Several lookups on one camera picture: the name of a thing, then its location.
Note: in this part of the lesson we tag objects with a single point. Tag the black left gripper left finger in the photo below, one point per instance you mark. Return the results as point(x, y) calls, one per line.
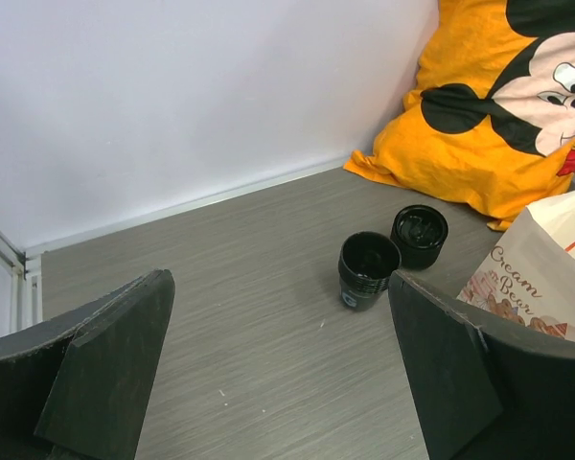
point(78, 386)

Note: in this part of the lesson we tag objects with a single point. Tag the aluminium corner frame post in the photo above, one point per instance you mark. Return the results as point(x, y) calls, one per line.
point(20, 289)

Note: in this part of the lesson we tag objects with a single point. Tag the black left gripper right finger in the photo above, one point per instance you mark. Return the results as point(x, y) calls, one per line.
point(483, 387)

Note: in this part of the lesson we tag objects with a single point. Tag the black coffee cup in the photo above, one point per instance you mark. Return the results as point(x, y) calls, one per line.
point(366, 261)
point(419, 231)

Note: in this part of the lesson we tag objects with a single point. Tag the printed paper takeout bag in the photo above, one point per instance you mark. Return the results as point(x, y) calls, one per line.
point(528, 277)

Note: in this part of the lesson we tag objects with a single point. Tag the black coffee cup far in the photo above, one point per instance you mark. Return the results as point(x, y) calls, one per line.
point(419, 231)

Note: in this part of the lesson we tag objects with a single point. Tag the black coffee cup near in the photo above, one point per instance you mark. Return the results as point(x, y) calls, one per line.
point(366, 261)

